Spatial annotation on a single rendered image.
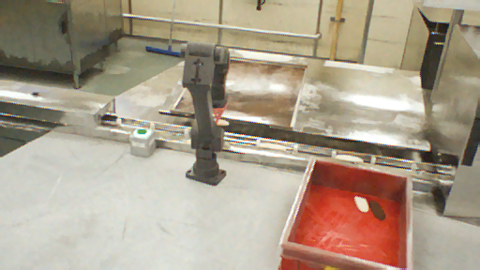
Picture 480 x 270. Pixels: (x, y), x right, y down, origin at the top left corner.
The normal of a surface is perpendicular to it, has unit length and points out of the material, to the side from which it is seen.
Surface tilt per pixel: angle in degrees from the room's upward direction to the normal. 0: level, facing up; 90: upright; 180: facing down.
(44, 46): 89
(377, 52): 90
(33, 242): 0
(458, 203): 90
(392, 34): 90
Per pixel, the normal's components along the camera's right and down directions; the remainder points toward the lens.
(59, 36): -0.22, 0.43
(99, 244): 0.05, -0.89
